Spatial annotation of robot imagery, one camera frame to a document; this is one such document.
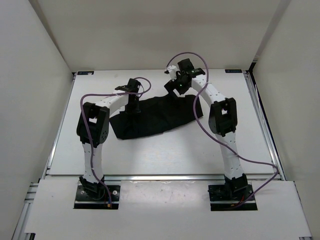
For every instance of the black skirt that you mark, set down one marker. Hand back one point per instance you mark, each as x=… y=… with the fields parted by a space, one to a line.
x=152 y=116

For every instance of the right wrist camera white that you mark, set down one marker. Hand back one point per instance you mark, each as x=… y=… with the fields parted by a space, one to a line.
x=171 y=70

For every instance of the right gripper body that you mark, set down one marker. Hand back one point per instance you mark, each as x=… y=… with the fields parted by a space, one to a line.
x=181 y=88

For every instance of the right blue corner label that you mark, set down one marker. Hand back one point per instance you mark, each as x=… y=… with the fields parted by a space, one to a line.
x=233 y=71

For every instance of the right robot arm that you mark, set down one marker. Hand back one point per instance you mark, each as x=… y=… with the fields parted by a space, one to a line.
x=222 y=120

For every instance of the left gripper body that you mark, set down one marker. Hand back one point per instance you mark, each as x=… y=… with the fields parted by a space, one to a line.
x=133 y=107

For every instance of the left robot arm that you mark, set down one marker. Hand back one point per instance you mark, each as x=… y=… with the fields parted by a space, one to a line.
x=93 y=130

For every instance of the front aluminium rail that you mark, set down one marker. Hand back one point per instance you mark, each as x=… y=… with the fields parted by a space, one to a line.
x=166 y=177

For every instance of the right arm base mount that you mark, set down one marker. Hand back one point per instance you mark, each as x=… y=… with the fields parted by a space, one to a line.
x=221 y=200

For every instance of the left blue corner label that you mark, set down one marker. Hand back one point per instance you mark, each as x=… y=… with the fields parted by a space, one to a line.
x=85 y=73

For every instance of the blue corner label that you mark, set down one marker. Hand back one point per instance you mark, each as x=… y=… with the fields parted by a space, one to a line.
x=233 y=71
x=85 y=73

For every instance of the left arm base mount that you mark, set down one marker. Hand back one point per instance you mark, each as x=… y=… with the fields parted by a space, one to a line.
x=94 y=196

